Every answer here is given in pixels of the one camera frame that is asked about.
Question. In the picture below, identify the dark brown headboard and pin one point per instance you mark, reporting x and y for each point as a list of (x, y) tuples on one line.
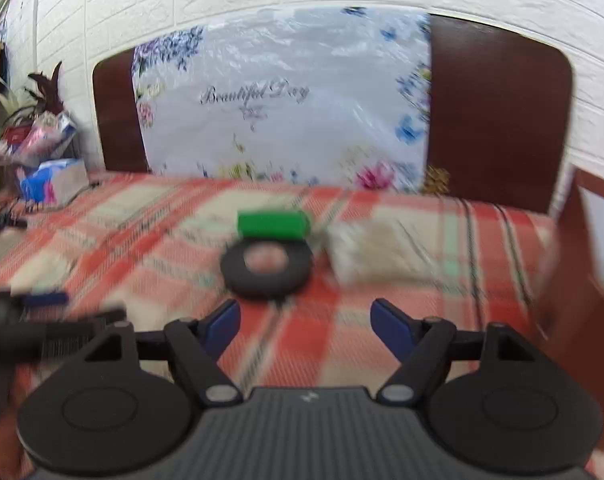
[(499, 113)]

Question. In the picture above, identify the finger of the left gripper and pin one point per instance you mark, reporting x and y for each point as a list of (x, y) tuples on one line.
[(37, 300)]

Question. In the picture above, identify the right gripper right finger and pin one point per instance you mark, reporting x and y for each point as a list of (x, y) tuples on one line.
[(424, 349)]

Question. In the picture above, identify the black tape roll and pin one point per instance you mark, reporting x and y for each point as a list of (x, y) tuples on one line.
[(266, 269)]

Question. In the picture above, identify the cotton swabs bag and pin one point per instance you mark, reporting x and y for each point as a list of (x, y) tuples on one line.
[(378, 251)]

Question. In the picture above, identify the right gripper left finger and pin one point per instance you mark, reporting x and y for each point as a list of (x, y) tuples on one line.
[(192, 348)]

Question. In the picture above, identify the potted plant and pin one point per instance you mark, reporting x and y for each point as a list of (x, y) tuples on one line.
[(35, 131)]

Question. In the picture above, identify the red cardboard box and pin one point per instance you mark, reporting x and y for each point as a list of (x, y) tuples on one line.
[(568, 305)]

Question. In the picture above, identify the red plaid bedsheet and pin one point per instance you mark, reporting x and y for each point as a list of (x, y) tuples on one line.
[(308, 365)]

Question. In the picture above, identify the blue tissue pack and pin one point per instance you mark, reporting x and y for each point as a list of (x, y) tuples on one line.
[(54, 183)]

